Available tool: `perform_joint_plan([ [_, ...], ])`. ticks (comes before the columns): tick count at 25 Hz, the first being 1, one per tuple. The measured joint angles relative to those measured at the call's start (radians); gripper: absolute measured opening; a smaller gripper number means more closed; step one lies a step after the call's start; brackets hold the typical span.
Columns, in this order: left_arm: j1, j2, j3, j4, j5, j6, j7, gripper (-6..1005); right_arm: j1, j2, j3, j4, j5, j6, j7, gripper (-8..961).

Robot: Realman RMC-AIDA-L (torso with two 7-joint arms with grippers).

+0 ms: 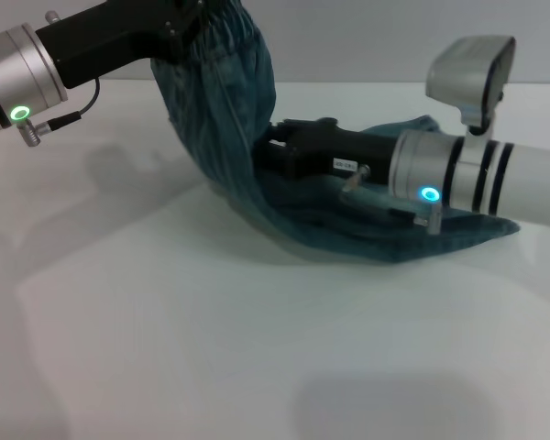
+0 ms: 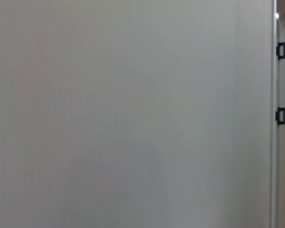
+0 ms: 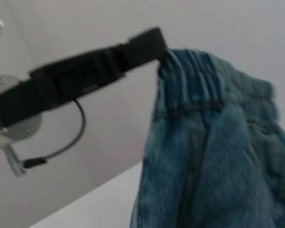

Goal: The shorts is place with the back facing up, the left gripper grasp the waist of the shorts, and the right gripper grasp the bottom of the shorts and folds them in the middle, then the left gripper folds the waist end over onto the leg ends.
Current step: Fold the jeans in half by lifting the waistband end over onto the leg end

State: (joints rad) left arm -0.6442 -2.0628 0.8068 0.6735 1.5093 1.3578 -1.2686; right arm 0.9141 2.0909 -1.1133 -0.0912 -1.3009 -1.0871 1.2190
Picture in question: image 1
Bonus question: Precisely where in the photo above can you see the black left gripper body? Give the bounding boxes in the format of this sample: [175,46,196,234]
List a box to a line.
[33,0,184,91]

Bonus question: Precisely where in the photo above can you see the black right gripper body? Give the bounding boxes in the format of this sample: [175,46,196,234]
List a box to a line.
[251,116,406,190]

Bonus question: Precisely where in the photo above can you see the blue denim shorts with cartoon print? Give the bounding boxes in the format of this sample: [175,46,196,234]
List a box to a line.
[149,0,522,268]

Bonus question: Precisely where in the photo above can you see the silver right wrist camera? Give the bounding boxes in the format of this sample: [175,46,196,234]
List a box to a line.
[423,34,518,139]

